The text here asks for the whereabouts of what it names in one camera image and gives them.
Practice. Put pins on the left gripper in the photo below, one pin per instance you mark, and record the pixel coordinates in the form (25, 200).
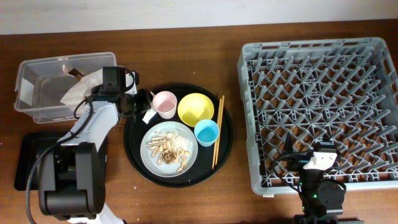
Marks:
(147, 102)

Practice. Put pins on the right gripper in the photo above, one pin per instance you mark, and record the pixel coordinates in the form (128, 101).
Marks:
(298, 162)

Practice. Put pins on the pink plastic cup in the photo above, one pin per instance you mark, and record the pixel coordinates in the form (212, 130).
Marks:
(165, 104)

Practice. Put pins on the yellow plastic bowl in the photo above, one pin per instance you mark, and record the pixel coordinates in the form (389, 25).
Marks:
(195, 107)

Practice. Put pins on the peanut shells and rice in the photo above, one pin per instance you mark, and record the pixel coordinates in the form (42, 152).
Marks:
(170, 149)

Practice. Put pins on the white napkin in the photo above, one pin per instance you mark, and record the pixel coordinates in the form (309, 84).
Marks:
(77, 93)

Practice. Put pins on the blue plastic cup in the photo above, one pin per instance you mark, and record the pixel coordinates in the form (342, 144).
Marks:
(205, 132)

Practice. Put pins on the gold snack wrapper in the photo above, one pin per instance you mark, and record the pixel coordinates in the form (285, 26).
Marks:
(75, 73)

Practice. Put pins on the grey plate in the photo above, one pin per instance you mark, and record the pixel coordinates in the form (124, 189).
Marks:
(167, 126)

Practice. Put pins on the wooden chopstick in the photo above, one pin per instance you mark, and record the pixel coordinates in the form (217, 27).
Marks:
(218, 133)
(220, 118)

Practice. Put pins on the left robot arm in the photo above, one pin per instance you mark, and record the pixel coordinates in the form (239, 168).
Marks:
(71, 173)

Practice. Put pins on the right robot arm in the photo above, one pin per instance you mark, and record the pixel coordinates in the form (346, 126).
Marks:
(322, 198)

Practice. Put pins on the grey dishwasher rack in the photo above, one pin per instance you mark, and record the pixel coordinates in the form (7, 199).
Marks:
(346, 88)

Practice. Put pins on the clear plastic waste bin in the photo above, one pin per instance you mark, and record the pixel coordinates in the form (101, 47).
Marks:
(41, 84)

